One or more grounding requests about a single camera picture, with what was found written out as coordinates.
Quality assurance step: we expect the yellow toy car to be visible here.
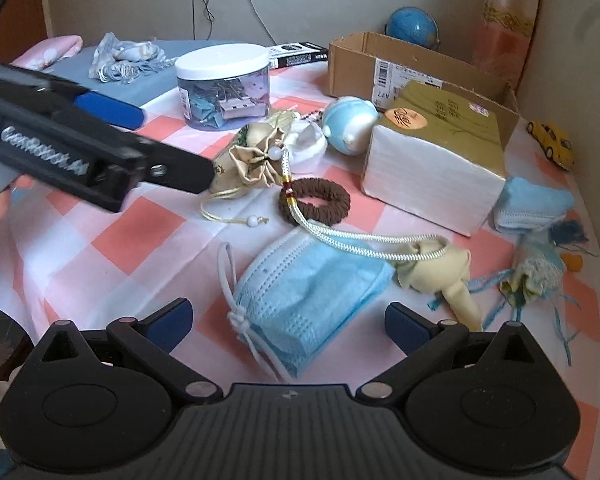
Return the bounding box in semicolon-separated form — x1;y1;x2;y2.
526;120;574;171

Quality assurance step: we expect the brown cardboard box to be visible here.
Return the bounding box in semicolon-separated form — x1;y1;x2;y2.
328;32;519;144

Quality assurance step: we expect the clear jar with white lid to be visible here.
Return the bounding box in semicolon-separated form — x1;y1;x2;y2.
174;44;270;131

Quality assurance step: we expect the blue desk globe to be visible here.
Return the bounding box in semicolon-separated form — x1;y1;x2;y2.
385;6;440;51

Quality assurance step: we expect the gold tissue paper pack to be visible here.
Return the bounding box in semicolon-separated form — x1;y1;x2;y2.
361;81;506;237

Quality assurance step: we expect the black white pen box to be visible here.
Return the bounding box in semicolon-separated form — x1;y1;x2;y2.
268;41;328;70

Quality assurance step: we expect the pink floral pillow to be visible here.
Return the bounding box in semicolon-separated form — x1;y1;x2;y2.
12;35;83;70

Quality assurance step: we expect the pink checkered tablecloth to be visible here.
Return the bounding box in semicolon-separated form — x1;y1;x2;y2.
0;63;600;479

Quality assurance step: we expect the light blue folded cloth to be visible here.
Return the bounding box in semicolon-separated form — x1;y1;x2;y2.
492;177;576;233

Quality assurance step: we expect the small orange object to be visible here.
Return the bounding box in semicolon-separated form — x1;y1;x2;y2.
560;252;584;273

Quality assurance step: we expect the blue grey cushion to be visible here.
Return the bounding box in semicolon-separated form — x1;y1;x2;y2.
49;39;242;110

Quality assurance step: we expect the blue surgical face mask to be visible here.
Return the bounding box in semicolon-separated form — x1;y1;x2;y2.
216;228;393;382

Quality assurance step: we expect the blue white crumpled scarf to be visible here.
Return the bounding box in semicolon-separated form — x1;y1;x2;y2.
88;32;176;84

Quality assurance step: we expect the gold satin drawstring pouch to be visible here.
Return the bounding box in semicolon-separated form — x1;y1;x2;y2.
200;110;301;228

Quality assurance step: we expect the blue white plush toy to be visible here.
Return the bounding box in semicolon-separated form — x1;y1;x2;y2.
284;95;382;176

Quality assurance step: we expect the peach patterned curtain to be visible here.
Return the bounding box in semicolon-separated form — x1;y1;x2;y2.
471;0;540;89

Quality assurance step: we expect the brown fabric scrunchie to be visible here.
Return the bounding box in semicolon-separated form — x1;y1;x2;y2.
277;178;351;226

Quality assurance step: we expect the embroidered sachet with blue tassel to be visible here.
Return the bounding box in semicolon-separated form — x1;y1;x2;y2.
427;219;600;366

